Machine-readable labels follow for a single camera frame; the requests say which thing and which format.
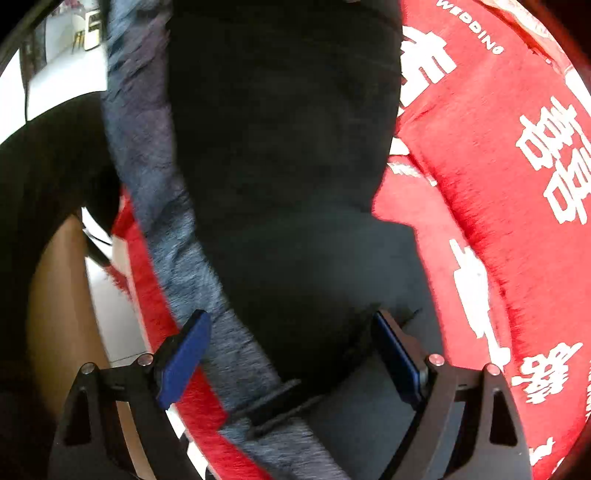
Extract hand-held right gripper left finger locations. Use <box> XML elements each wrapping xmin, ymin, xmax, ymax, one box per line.
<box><xmin>46</xmin><ymin>309</ymin><xmax>213</xmax><ymax>480</ymax></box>

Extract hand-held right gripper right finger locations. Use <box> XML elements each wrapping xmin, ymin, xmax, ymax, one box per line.
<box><xmin>370</xmin><ymin>309</ymin><xmax>535</xmax><ymax>480</ymax></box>

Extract black pants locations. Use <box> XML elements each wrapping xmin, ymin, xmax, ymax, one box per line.
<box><xmin>164</xmin><ymin>0</ymin><xmax>467</xmax><ymax>480</ymax></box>

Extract red printed blanket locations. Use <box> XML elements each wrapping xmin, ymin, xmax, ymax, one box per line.
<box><xmin>110</xmin><ymin>154</ymin><xmax>539</xmax><ymax>480</ymax></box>

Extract brown panel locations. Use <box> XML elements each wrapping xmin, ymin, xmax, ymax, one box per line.
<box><xmin>25</xmin><ymin>215</ymin><xmax>155</xmax><ymax>480</ymax></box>

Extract red printed pillow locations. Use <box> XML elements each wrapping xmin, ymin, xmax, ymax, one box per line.
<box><xmin>394</xmin><ymin>0</ymin><xmax>591</xmax><ymax>480</ymax></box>

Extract white chair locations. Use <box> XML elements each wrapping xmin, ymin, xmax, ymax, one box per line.
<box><xmin>74</xmin><ymin>8</ymin><xmax>105</xmax><ymax>52</ymax></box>

